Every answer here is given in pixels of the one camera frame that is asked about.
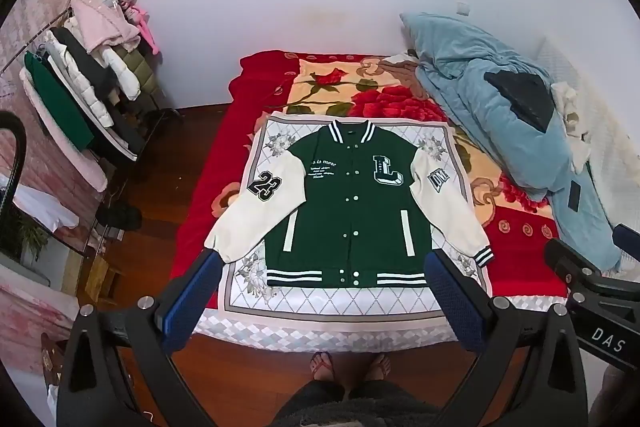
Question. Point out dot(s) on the green and white varsity jacket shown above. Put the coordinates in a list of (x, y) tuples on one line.
[(350, 217)]

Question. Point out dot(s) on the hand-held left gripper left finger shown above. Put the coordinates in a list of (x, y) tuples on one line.
[(192, 302)]

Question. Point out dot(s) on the small black rectangular item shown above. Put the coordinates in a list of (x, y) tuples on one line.
[(573, 197)]

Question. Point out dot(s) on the green potted plant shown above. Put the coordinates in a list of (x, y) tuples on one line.
[(30, 234)]

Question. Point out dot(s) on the light blue quilt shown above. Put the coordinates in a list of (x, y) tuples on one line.
[(450, 72)]

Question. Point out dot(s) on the white diamond pattern bed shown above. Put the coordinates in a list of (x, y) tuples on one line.
[(350, 332)]

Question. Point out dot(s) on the person's left foot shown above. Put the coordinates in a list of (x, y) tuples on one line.
[(326, 366)]

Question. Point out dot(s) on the wooden stool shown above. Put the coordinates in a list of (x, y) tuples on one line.
[(102, 279)]

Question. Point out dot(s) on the white floral square cloth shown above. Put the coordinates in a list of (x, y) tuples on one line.
[(350, 302)]

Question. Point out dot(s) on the black metal clothes rack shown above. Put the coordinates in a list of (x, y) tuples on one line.
[(160, 114)]

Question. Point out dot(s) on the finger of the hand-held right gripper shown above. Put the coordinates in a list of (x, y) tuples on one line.
[(575, 262), (629, 241)]

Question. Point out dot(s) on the red floral blanket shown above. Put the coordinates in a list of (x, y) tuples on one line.
[(210, 167)]

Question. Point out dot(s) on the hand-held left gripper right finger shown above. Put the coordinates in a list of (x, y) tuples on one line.
[(455, 302)]

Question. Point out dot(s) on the black bag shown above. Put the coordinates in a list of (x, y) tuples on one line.
[(525, 97)]

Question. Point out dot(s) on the row of hanging clothes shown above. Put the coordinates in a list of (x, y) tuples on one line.
[(75, 72)]

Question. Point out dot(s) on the crumpled white cloth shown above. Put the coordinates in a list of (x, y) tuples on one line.
[(570, 117)]

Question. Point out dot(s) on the white textured bedsheet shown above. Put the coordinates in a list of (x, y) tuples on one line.
[(610, 107)]

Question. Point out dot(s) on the person's foot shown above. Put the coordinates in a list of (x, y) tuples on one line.
[(380, 366), (326, 366)]

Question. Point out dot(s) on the white wall socket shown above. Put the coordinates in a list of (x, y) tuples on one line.
[(464, 8)]

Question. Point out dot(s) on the person's right foot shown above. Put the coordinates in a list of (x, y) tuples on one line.
[(380, 366)]

